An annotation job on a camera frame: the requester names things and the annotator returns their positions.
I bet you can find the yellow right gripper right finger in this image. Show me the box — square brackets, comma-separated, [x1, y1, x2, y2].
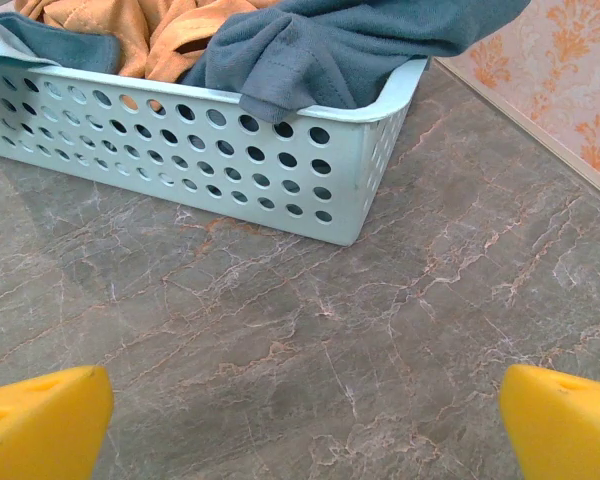
[498, 363, 600, 480]

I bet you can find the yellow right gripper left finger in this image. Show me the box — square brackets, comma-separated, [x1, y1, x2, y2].
[0, 364, 115, 480]

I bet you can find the orange printed t-shirt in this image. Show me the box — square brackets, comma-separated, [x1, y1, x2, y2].
[13, 0, 261, 114]

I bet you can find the light blue perforated plastic basket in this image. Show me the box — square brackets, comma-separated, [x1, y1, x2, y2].
[0, 14, 430, 247]

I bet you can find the pale blue t-shirt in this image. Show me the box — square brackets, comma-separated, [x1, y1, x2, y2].
[0, 17, 61, 69]

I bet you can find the dark blue t-shirt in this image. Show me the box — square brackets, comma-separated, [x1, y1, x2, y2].
[0, 0, 531, 125]

